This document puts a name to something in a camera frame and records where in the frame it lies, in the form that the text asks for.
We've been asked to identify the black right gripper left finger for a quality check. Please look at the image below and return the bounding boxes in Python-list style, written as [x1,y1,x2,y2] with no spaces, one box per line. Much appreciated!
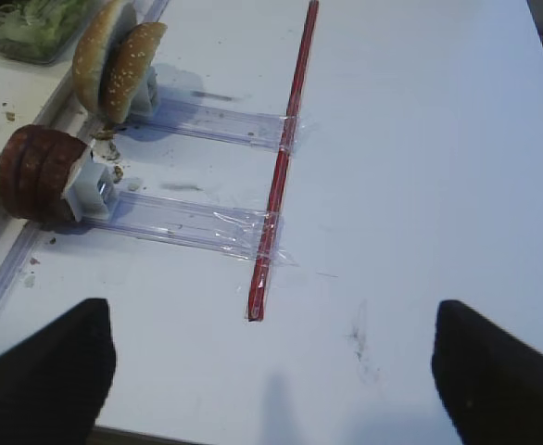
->
[0,299,116,444]

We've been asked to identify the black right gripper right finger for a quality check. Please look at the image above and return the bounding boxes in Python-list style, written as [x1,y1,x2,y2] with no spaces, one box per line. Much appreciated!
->
[431,299,543,444]

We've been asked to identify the stack of meat slices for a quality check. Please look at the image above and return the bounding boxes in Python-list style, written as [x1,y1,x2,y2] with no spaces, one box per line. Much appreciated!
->
[0,124,88,223]

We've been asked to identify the clear lettuce container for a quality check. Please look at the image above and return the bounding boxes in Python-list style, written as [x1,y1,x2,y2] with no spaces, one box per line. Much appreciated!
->
[0,0,96,66]

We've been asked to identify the green lettuce in container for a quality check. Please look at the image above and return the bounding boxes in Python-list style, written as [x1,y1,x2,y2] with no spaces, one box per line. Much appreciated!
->
[0,0,95,59]

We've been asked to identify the white pusher block lower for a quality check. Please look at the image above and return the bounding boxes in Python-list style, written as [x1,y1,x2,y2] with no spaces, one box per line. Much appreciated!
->
[61,147,118,222]

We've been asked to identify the white pusher block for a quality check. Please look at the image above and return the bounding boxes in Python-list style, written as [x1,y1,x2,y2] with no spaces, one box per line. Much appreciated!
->
[128,67,159,117]
[61,147,118,222]

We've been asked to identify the white pusher block upper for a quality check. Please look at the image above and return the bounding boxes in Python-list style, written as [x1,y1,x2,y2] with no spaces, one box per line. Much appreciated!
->
[128,67,159,117]

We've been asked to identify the red plastic strip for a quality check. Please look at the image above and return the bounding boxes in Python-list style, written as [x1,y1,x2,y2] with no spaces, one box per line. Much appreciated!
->
[246,1,320,322]

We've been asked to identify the sesame bun half inner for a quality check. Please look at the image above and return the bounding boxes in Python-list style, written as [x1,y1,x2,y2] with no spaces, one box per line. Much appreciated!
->
[101,22,168,123]

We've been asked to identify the sesame bun half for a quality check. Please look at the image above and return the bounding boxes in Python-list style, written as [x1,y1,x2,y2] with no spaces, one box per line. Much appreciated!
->
[71,1,136,114]
[101,22,168,123]

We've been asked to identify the sesame bun half outer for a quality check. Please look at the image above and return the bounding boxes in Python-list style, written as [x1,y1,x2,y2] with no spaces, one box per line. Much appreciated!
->
[71,1,136,114]

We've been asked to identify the long clear rail right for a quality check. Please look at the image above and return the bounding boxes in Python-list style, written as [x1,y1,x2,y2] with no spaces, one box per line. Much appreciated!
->
[0,0,170,320]

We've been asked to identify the clear rail lower right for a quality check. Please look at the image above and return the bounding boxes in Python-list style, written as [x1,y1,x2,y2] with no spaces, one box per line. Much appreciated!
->
[82,191,296,266]

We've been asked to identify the clear rail upper right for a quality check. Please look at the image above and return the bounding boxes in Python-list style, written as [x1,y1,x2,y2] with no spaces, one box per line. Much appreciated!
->
[124,99,298,151]

